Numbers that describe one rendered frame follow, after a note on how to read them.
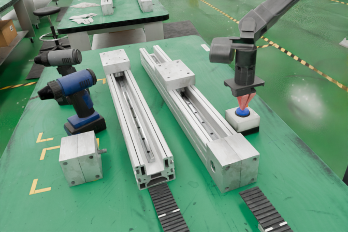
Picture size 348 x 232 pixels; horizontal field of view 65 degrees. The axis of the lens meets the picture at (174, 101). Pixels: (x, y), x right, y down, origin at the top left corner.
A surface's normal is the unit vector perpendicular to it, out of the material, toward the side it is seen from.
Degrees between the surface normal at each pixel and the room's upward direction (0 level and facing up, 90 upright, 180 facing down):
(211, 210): 0
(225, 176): 90
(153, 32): 90
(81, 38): 90
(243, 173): 90
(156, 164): 0
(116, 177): 0
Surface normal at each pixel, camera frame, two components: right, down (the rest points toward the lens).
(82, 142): -0.08, -0.85
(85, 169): 0.28, 0.48
